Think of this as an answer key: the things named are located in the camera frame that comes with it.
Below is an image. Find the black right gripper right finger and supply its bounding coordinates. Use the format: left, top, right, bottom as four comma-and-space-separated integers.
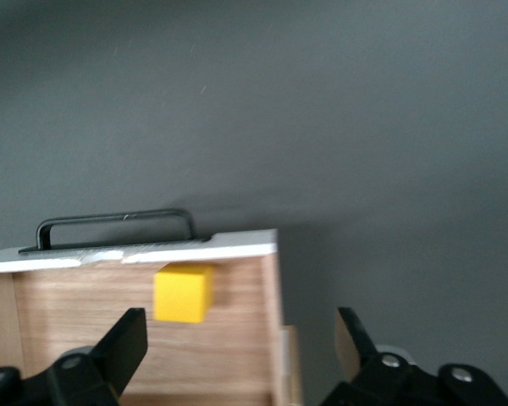
321, 307, 508, 406

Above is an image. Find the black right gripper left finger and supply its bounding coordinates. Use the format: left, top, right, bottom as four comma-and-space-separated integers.
0, 307, 148, 406

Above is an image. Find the wooden drawer with white front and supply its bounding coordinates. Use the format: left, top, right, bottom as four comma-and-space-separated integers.
0, 228, 285, 406

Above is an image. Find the yellow cube block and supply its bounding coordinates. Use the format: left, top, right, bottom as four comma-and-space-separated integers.
152, 262, 215, 325

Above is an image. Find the black metal drawer handle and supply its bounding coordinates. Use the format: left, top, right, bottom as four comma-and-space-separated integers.
18, 209, 211, 255

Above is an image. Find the light wooden cabinet box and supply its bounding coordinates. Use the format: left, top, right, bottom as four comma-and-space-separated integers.
281, 324, 302, 406

